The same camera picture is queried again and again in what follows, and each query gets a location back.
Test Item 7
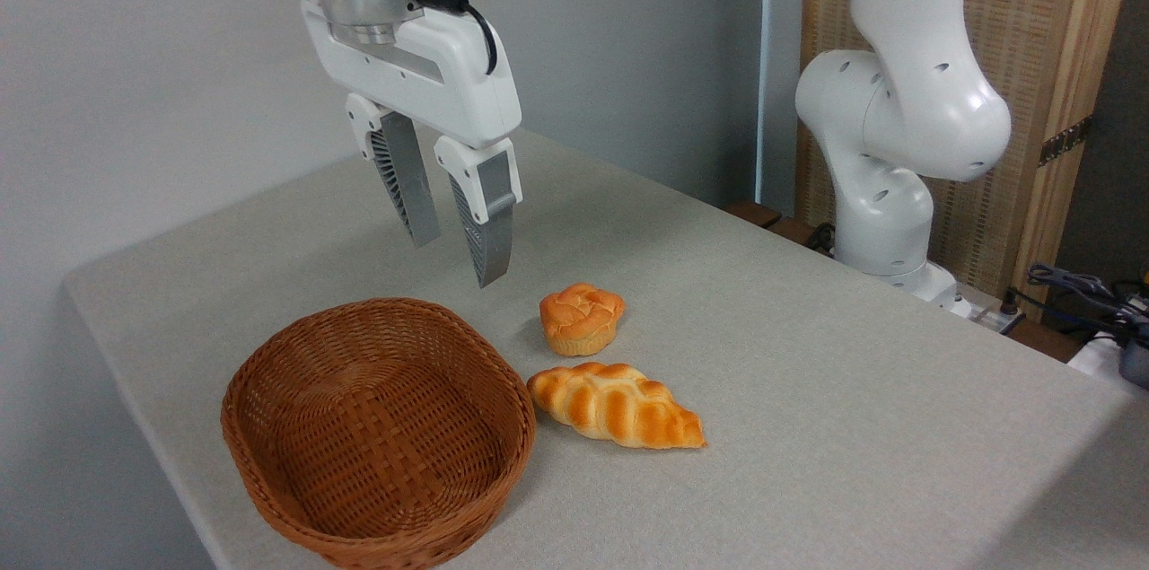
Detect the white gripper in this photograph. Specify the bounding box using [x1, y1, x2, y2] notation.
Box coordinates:
[285, 0, 523, 289]

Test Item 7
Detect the braided bread loaf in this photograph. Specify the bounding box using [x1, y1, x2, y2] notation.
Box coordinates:
[526, 362, 708, 451]

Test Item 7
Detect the round muffin bread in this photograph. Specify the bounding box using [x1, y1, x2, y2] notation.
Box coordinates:
[539, 283, 627, 358]

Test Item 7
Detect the brown wicker basket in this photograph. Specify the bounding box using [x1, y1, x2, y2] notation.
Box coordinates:
[221, 297, 537, 570]

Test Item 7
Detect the white vertical pole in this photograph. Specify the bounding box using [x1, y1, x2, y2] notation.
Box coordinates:
[754, 0, 776, 205]

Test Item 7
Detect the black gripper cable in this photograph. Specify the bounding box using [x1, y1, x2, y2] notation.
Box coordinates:
[411, 0, 499, 75]

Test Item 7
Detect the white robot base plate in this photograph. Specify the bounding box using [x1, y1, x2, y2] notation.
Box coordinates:
[947, 281, 1026, 336]

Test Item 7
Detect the black cable bundle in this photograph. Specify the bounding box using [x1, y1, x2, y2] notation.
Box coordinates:
[1026, 262, 1149, 342]

